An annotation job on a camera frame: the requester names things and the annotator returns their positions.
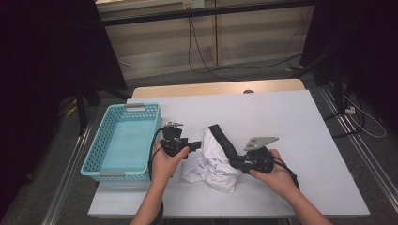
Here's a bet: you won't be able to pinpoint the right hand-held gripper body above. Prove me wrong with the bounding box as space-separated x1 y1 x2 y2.
240 135 280 175

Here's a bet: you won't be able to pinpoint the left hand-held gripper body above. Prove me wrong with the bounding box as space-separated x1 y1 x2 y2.
160 121 191 158

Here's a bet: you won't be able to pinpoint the white shorts with black waistband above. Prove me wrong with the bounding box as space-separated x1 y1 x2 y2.
180 124 248 194

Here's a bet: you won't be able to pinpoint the light blue plastic basket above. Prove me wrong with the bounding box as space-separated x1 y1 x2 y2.
80 102 163 183

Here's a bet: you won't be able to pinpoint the person's left hand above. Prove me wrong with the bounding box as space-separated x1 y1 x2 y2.
150 139 191 188

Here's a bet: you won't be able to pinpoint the person's right hand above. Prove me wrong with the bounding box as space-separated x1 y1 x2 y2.
249 148 303 201

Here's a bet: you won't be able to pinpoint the white table mat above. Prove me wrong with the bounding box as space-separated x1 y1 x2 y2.
88 89 371 218

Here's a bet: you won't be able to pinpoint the wooden table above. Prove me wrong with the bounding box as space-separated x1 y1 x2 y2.
130 78 306 99

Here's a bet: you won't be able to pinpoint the black metal stand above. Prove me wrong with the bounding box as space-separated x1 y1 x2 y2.
292 51 345 113
73 78 132 135

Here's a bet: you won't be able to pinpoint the black horizontal metal bar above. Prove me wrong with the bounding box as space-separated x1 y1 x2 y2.
101 0 315 27

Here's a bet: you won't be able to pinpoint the black curtain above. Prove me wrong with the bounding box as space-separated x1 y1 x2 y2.
0 0 128 219
299 0 398 132

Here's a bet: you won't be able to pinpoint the left hand-held gripper black cable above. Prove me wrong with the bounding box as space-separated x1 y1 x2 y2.
147 126 166 225

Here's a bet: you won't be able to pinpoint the hand-held gripper black cable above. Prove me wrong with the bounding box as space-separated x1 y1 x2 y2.
147 126 166 225
271 156 300 191

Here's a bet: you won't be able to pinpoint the right hand-held gripper black cable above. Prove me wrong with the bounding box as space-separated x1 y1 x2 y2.
271 156 300 191

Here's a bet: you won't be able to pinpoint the black hanging wall cable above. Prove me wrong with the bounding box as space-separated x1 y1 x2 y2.
187 17 303 83

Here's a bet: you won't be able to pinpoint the black floor cable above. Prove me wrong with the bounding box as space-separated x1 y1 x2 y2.
323 93 365 139

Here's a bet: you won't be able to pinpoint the aluminium floor rail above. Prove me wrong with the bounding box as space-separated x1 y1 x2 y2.
41 123 93 225
318 82 398 214

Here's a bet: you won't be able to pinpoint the thin black wall cable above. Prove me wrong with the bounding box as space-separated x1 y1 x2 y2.
283 6 309 62

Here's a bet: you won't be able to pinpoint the white floor cable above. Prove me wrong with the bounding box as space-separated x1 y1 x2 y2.
342 93 388 139

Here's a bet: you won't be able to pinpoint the white wall socket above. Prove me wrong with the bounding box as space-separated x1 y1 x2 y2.
182 0 206 9

